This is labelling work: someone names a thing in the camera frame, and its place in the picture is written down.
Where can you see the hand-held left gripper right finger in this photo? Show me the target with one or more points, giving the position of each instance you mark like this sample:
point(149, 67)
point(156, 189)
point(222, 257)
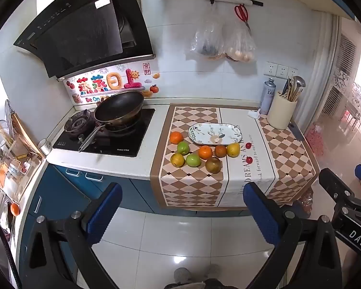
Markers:
point(258, 213)

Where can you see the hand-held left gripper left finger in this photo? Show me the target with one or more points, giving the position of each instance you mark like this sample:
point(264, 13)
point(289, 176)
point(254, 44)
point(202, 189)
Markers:
point(105, 213)

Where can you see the brownish orange fruit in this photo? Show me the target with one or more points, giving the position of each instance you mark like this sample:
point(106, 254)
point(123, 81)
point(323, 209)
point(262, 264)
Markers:
point(213, 165)

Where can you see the yellow citrus fruit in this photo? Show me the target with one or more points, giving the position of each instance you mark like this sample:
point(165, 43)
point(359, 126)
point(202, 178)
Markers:
point(233, 149)
point(177, 160)

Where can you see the red apple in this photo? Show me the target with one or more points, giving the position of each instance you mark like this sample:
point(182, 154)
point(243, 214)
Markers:
point(220, 151)

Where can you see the green apple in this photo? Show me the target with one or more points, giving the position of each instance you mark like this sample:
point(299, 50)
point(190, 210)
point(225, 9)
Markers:
point(183, 147)
point(193, 160)

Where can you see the floral oval plate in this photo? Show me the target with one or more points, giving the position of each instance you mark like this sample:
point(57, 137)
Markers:
point(204, 132)

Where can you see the blue kitchen cabinet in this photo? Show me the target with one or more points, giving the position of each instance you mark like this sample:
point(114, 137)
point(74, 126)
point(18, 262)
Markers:
point(78, 195)

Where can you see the dark rectangular object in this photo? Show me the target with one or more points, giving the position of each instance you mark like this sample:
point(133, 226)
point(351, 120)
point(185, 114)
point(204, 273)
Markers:
point(296, 131)

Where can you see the checkered table mat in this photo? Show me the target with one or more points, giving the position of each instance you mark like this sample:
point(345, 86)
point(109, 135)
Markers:
point(192, 186)

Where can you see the black gas stove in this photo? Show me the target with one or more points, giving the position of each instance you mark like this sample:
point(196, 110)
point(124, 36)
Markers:
point(123, 144)

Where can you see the cream utensil holder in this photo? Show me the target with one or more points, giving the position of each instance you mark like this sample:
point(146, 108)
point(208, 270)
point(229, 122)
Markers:
point(281, 111)

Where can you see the white cup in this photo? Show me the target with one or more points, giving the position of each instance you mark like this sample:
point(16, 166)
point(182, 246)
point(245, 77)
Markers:
point(45, 147)

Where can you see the small orange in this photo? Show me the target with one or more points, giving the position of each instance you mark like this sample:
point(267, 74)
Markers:
point(15, 209)

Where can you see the person's dark trousers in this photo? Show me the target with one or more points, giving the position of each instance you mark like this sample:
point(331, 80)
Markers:
point(195, 285)

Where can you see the grey slipper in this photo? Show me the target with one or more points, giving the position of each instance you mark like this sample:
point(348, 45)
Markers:
point(182, 274)

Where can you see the white crumpled cloth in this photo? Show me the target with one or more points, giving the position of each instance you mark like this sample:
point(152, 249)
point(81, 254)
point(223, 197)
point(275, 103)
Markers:
point(254, 114)

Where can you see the bundle of chopsticks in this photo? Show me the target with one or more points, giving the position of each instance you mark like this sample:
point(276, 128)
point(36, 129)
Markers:
point(287, 91)

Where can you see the metal ladle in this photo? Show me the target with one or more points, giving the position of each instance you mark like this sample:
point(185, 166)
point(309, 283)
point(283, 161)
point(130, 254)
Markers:
point(299, 82)

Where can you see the grey spray can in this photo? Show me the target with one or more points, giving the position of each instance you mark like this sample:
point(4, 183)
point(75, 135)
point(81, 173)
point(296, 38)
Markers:
point(267, 96)

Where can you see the black wok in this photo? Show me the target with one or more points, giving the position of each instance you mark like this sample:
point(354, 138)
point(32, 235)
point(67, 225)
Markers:
point(118, 107)

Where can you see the wooden cutting board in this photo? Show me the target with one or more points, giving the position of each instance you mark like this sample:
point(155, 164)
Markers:
point(27, 135)

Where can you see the metal dish rack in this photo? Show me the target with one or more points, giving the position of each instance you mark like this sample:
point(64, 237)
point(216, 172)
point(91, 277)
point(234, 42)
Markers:
point(6, 162)

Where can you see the glass sliding door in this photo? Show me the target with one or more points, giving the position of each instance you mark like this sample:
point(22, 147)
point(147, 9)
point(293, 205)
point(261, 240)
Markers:
point(346, 60)

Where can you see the clear plastic bag with eggs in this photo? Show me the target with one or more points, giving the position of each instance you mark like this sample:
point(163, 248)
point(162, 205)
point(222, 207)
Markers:
point(239, 45)

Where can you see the black range hood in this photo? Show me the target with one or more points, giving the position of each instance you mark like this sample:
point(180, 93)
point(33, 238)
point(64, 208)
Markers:
point(78, 33)

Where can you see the red scissors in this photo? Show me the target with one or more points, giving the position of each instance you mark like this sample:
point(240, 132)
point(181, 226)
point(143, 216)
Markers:
point(242, 12)

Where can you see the white wall socket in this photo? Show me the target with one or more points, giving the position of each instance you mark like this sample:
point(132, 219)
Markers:
point(270, 69)
point(292, 72)
point(282, 71)

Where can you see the colourful wall sticker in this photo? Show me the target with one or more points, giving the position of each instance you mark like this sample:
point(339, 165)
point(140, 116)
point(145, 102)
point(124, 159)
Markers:
point(108, 81)

